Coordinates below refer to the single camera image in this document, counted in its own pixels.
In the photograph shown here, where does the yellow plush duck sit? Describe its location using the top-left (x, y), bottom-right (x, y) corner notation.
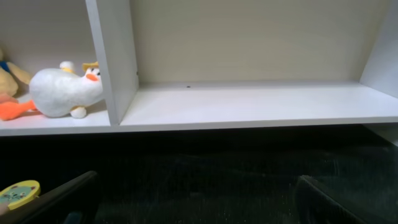
top-left (0, 48), bottom-right (33, 98)

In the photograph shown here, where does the white plush duck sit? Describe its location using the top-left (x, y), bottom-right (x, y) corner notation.
top-left (0, 60), bottom-right (104, 122)

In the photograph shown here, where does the white shelf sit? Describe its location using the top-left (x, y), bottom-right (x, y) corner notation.
top-left (0, 0), bottom-right (398, 147)

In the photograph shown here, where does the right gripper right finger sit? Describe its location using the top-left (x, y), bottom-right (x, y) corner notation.
top-left (294, 174), bottom-right (398, 224)

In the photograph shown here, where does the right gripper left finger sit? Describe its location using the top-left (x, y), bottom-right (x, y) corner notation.
top-left (0, 170), bottom-right (101, 224)

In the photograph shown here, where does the yellow rattle drum toy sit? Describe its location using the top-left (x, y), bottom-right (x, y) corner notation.
top-left (0, 179), bottom-right (42, 216)

